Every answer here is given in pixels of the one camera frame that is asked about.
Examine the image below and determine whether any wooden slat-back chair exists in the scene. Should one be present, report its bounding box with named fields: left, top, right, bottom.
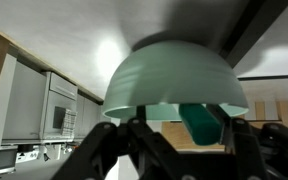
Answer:
left=160, top=100, right=288, bottom=151

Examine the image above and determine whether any white marker with green cap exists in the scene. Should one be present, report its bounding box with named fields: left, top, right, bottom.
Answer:
left=178, top=103, right=224, bottom=147

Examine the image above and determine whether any black framed whiteboard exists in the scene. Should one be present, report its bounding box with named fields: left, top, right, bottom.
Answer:
left=218, top=0, right=288, bottom=82

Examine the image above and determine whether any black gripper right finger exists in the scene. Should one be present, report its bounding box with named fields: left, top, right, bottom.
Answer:
left=213, top=105, right=288, bottom=180

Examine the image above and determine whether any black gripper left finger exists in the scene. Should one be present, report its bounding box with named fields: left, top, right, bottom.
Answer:
left=50, top=105, right=186, bottom=180

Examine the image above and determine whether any mint green bowl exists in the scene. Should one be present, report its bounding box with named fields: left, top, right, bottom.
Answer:
left=101, top=40, right=250, bottom=123

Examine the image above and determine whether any white kitchen oven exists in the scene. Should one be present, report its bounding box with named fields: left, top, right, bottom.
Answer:
left=38, top=70, right=79, bottom=145

